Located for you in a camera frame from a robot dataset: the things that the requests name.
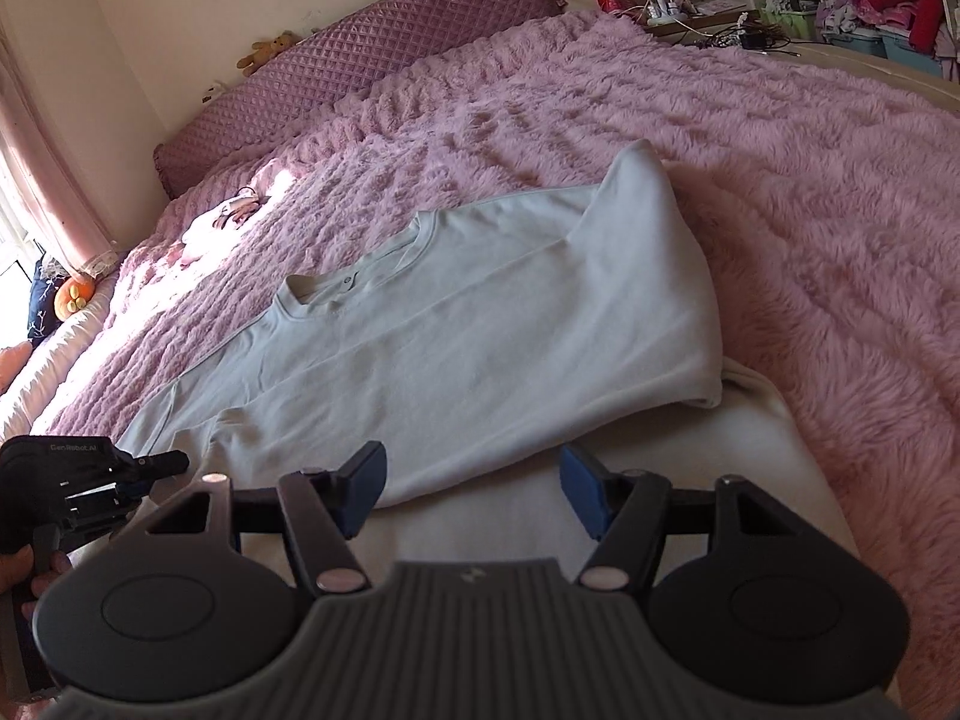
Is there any navy floral cushion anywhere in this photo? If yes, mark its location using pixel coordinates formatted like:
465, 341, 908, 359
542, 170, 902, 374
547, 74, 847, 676
28, 254, 70, 348

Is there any purple quilted headboard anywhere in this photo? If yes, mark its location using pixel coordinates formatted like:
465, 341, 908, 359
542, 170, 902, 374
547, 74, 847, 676
153, 0, 566, 199

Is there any pink curtain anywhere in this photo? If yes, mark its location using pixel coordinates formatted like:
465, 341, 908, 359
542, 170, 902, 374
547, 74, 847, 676
2, 36, 119, 280

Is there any pink fluffy bed blanket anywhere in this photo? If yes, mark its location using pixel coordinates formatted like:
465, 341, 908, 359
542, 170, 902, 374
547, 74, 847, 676
36, 13, 958, 718

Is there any white Nevada sweatshirt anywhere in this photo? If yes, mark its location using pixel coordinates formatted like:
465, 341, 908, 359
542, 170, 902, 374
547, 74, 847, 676
110, 138, 864, 587

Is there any brown teddy bear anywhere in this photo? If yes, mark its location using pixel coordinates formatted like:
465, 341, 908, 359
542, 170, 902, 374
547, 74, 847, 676
236, 31, 301, 76

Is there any wooden bedside table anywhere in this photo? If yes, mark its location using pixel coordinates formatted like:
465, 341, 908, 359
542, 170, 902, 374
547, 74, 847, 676
644, 8, 758, 37

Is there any teal storage bin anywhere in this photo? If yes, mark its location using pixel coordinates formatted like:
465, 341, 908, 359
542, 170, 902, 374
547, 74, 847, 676
822, 29, 942, 76

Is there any person's left hand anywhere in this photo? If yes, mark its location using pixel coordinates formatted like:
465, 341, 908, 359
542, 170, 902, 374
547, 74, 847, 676
0, 544, 73, 619

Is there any orange plush toy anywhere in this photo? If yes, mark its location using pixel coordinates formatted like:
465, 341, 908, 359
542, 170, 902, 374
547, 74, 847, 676
53, 275, 96, 322

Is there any small item on blanket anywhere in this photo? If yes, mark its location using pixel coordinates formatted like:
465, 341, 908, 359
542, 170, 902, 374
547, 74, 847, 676
212, 187, 263, 231

